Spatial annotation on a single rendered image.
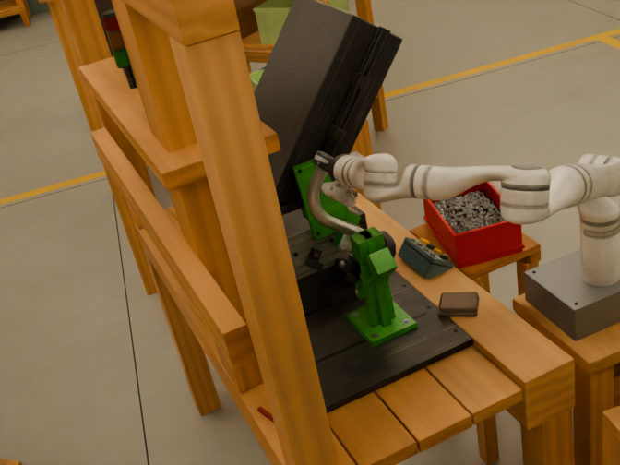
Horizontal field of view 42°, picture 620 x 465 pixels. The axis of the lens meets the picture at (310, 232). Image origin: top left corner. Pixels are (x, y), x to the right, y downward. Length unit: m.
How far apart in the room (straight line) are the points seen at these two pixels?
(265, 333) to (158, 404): 2.06
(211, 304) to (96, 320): 2.53
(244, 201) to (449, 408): 0.78
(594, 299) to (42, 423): 2.40
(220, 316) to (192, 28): 0.62
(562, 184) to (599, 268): 0.41
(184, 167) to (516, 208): 0.64
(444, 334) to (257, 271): 0.77
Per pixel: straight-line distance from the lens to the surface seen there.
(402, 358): 2.01
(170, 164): 1.65
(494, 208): 2.61
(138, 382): 3.67
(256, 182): 1.35
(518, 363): 1.97
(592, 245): 2.07
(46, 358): 4.05
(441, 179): 1.65
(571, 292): 2.11
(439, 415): 1.89
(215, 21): 1.25
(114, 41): 2.10
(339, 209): 2.20
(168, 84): 1.66
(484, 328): 2.07
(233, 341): 1.59
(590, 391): 2.12
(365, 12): 5.10
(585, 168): 1.83
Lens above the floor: 2.19
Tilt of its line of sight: 30 degrees down
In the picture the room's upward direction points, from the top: 12 degrees counter-clockwise
